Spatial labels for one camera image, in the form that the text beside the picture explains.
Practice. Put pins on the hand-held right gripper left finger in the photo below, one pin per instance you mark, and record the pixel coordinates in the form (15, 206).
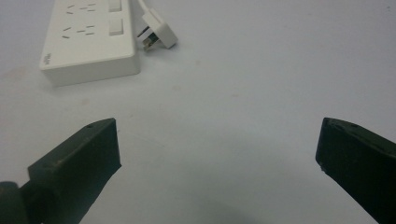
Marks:
(73, 169)

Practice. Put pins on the white power strip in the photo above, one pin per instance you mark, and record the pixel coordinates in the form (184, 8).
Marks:
(88, 39)

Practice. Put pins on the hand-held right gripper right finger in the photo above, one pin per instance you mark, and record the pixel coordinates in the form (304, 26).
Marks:
(361, 161)

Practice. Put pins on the white power plug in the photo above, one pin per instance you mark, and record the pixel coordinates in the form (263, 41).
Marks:
(159, 31)

